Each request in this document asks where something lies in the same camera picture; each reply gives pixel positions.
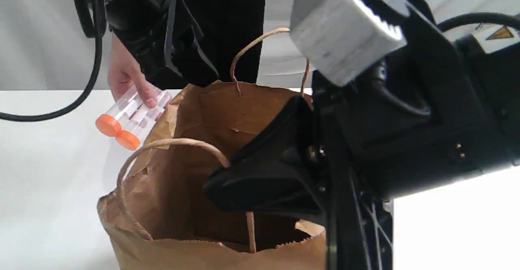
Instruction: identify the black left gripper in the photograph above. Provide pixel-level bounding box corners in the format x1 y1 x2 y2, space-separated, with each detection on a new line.
49 0 220 84

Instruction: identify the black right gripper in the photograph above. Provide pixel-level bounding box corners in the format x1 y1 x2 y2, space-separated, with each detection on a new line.
313 0 519 270

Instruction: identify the clear tube orange cap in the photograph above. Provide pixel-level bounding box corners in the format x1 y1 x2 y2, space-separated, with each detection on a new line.
95 85 143 137
115 90 171 151

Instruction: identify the brown paper bag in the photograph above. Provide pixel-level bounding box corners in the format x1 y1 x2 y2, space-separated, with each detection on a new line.
97 27 326 270

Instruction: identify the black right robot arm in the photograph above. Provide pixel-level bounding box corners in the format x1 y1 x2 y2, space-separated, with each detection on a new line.
204 0 519 270

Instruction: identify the person's right hand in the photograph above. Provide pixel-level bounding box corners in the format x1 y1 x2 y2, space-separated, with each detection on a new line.
107 34 158 108

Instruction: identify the person's black torso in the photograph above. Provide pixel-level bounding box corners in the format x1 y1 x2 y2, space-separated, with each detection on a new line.
162 0 267 90

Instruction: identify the grey backdrop cloth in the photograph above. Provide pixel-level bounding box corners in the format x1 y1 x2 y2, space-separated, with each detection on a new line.
0 0 519 90

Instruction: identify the black cable left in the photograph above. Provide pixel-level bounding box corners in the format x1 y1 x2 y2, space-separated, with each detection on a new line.
0 0 108 122

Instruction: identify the grey camera box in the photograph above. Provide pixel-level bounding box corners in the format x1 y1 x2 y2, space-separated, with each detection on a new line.
290 0 410 86

